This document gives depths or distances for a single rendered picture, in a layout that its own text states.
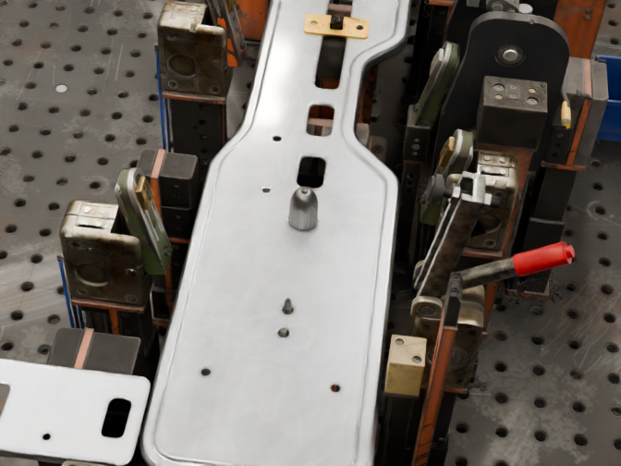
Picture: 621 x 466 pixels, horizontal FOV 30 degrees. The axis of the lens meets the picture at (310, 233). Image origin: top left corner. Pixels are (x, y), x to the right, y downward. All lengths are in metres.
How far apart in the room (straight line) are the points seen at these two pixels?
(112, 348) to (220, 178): 0.25
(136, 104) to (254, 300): 0.71
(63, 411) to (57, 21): 1.02
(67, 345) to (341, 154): 0.39
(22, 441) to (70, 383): 0.08
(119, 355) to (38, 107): 0.75
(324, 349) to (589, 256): 0.63
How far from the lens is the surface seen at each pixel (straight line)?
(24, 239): 1.69
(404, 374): 1.11
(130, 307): 1.31
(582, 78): 1.39
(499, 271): 1.12
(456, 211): 1.05
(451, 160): 1.25
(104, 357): 1.21
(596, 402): 1.56
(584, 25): 1.76
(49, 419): 1.15
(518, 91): 1.29
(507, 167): 1.28
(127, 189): 1.17
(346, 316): 1.21
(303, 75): 1.46
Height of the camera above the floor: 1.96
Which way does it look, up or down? 49 degrees down
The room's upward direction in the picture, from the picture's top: 3 degrees clockwise
